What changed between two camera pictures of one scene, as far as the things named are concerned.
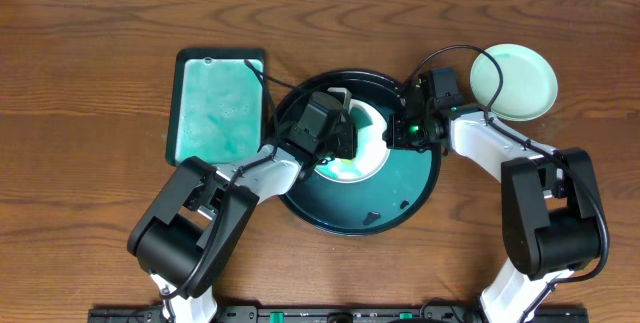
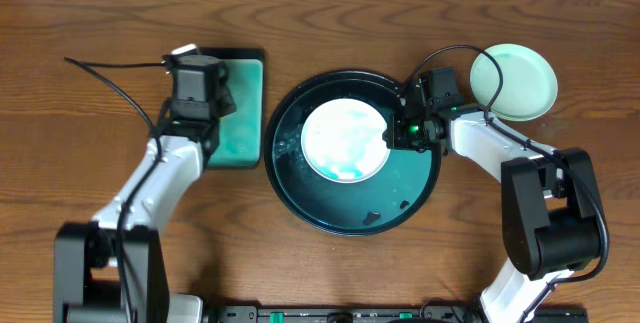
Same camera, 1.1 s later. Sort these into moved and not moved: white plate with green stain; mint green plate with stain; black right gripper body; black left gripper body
Moved: black left gripper body
Not moved: mint green plate with stain; white plate with green stain; black right gripper body
